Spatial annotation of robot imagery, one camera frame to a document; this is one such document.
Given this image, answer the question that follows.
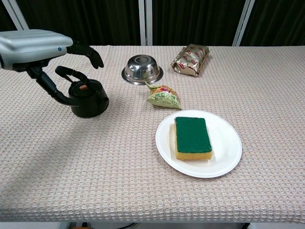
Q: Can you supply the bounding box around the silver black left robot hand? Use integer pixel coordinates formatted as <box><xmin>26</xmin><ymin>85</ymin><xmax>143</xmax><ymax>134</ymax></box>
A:
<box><xmin>0</xmin><ymin>29</ymin><xmax>104</xmax><ymax>107</ymax></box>

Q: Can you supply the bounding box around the small black round object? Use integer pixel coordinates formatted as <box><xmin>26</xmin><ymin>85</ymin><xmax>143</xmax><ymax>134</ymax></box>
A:
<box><xmin>55</xmin><ymin>66</ymin><xmax>110</xmax><ymax>118</ymax></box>

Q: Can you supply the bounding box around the black curtain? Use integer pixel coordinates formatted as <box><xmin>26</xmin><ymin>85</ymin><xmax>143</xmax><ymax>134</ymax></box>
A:
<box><xmin>17</xmin><ymin>0</ymin><xmax>141</xmax><ymax>46</ymax></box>
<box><xmin>240</xmin><ymin>0</ymin><xmax>305</xmax><ymax>47</ymax></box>
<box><xmin>152</xmin><ymin>0</ymin><xmax>245</xmax><ymax>47</ymax></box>
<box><xmin>0</xmin><ymin>0</ymin><xmax>19</xmax><ymax>32</ymax></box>

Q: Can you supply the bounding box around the stainless steel bowl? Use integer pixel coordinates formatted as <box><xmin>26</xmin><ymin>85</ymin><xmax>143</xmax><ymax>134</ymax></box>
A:
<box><xmin>121</xmin><ymin>54</ymin><xmax>164</xmax><ymax>86</ymax></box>

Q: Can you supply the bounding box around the beige waffle tablecloth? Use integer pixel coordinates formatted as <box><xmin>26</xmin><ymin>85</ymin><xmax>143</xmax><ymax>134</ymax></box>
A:
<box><xmin>0</xmin><ymin>45</ymin><xmax>305</xmax><ymax>224</ymax></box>

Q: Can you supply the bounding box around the green snack packet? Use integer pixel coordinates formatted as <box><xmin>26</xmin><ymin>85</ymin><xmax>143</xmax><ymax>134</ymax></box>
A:
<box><xmin>144</xmin><ymin>80</ymin><xmax>182</xmax><ymax>110</ymax></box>

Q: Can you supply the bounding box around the gold foil snack bag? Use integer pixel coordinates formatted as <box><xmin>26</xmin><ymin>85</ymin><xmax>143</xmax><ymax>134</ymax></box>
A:
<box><xmin>170</xmin><ymin>43</ymin><xmax>212</xmax><ymax>77</ymax></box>

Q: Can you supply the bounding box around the green yellow sponge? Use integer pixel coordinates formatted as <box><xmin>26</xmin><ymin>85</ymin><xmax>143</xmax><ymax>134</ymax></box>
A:
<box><xmin>174</xmin><ymin>116</ymin><xmax>214</xmax><ymax>161</ymax></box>

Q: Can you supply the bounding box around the white paper plate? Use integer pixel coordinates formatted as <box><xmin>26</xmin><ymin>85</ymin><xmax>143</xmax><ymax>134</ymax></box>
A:
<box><xmin>155</xmin><ymin>109</ymin><xmax>243</xmax><ymax>178</ymax></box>

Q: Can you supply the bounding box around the grey metal frame post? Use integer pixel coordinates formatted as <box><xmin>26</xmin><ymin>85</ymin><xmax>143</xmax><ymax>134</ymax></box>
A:
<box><xmin>4</xmin><ymin>0</ymin><xmax>27</xmax><ymax>31</ymax></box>
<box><xmin>139</xmin><ymin>0</ymin><xmax>153</xmax><ymax>46</ymax></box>
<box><xmin>232</xmin><ymin>0</ymin><xmax>255</xmax><ymax>47</ymax></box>

